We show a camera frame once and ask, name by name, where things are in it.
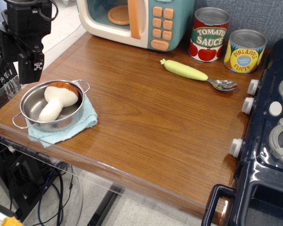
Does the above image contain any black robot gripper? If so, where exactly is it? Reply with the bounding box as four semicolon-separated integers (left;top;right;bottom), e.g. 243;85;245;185
0;0;52;85

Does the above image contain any green handled metal spoon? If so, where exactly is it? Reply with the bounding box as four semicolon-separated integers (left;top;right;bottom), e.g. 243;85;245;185
160;59;237;91

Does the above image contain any plush mushroom toy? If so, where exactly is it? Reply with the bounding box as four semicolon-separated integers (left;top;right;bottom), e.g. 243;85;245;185
38;81;79;122

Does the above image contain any light blue cloth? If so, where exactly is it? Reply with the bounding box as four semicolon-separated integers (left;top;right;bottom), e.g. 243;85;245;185
28;94;98;148

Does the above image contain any orange microwave plate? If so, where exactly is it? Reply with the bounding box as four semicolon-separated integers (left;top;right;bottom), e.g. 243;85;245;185
108;5;129;25

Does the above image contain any toy microwave oven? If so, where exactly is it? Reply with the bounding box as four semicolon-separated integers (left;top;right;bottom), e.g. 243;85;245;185
77;0;194;52

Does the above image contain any tomato sauce can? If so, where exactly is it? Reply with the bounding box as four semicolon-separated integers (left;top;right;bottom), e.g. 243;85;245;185
188;7;231;62

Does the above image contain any pineapple slices can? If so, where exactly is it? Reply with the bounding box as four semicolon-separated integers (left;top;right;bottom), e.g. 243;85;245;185
224;29;267;74

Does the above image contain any white stove knob lower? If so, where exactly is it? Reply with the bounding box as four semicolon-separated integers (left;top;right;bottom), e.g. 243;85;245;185
229;138;243;158

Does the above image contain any white stove knob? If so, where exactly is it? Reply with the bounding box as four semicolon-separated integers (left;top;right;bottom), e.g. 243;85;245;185
229;138;243;158
242;97;254;114
247;79;259;96

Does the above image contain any white stove knob middle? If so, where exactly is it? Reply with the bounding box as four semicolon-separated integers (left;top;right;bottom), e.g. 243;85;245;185
242;97;254;114

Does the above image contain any white stove knob upper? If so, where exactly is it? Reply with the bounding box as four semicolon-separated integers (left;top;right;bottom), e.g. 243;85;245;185
247;79;259;96

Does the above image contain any dark blue toy stove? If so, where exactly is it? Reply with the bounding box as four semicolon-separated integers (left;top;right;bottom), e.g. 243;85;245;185
202;39;283;226

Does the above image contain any steel pot with handles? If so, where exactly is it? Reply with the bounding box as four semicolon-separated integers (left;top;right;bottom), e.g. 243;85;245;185
12;80;91;132

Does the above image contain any black cable under table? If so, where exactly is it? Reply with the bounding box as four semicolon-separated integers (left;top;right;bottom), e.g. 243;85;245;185
33;164;74;226

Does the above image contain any blue cable under table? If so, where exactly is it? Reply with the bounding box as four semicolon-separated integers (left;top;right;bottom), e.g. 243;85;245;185
37;164;74;226

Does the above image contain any black table leg frame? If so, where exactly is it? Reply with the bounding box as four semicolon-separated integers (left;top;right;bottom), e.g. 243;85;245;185
87;184;124;226

